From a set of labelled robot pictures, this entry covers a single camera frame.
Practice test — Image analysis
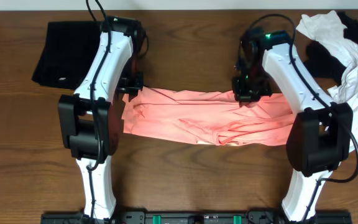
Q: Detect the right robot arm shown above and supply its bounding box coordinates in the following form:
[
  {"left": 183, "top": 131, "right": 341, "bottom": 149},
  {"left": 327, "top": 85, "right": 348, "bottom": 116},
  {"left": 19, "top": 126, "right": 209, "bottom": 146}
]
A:
[{"left": 232, "top": 27, "right": 353, "bottom": 223}]

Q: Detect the pink t-shirt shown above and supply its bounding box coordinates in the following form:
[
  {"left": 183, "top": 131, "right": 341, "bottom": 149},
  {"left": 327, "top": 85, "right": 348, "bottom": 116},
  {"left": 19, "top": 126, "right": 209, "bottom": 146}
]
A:
[{"left": 122, "top": 87, "right": 295, "bottom": 146}]

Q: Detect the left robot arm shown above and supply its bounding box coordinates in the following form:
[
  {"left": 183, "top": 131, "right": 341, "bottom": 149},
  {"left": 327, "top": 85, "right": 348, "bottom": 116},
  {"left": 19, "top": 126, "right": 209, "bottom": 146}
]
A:
[{"left": 41, "top": 16, "right": 148, "bottom": 223}]

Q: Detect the black t-shirt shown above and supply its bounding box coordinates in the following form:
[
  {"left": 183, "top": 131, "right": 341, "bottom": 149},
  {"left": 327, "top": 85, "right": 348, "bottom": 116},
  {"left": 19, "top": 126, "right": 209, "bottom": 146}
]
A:
[{"left": 304, "top": 12, "right": 358, "bottom": 85}]

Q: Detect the black folded fabric bag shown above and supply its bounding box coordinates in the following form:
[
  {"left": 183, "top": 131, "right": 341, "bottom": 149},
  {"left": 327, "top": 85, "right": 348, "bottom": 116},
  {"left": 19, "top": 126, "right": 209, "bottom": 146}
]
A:
[{"left": 32, "top": 21, "right": 101, "bottom": 90}]

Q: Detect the white t-shirt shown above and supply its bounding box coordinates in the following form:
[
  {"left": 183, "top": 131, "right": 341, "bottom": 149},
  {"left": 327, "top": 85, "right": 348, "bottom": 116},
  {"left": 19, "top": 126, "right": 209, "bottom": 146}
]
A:
[{"left": 296, "top": 11, "right": 358, "bottom": 143}]

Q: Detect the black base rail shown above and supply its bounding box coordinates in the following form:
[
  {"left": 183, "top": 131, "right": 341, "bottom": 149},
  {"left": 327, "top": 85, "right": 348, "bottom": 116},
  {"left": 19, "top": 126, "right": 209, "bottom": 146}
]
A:
[{"left": 40, "top": 210, "right": 353, "bottom": 224}]

